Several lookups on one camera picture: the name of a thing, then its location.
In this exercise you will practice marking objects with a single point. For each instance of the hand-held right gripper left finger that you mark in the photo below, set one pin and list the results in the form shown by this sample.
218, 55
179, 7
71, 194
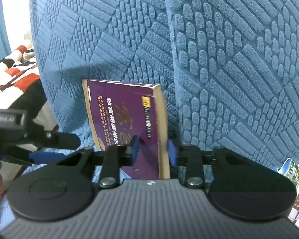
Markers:
135, 153

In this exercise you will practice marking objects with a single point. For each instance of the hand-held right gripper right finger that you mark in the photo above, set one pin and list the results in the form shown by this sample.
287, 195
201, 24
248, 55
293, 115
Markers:
171, 154

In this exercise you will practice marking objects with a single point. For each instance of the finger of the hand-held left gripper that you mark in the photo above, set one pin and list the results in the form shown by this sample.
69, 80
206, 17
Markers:
47, 157
64, 140

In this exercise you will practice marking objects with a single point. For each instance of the purple book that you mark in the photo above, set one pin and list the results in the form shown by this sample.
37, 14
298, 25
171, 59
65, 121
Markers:
119, 114

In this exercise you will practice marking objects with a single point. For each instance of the beige cushion cover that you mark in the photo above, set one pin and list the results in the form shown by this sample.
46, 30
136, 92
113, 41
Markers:
46, 119

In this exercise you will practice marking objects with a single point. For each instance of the red black white striped blanket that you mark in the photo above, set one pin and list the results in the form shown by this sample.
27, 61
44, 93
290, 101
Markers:
5, 74

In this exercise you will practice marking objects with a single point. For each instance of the blue textured sofa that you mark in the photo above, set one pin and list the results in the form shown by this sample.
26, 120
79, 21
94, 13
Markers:
214, 54

